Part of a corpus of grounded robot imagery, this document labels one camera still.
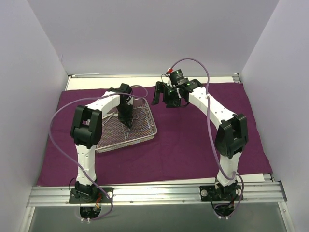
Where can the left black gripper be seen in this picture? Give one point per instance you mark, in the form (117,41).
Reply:
(125,113)

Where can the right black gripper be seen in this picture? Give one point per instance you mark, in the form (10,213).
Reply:
(165,95)

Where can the metal mesh instrument tray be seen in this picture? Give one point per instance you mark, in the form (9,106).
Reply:
(116,135)

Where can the purple surgical wrap cloth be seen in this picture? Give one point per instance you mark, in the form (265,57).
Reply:
(181,148)

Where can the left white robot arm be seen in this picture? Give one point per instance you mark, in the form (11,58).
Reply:
(86,131)

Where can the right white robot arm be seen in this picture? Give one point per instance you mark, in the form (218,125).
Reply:
(227,131)

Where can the steel tweezers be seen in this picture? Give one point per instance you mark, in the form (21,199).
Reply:
(106,118)

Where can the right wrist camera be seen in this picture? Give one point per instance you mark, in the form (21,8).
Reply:
(177,78)

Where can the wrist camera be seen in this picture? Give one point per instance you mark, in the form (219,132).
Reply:
(177,78)
(125,88)

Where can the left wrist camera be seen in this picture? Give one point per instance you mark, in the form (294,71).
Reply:
(125,88)

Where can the aluminium front rail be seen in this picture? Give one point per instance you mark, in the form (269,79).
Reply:
(156,195)

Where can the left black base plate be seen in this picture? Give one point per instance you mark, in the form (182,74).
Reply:
(96,196)

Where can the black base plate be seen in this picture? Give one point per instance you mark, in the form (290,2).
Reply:
(220,193)
(96,196)

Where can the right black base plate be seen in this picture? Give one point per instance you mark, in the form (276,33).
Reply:
(220,193)

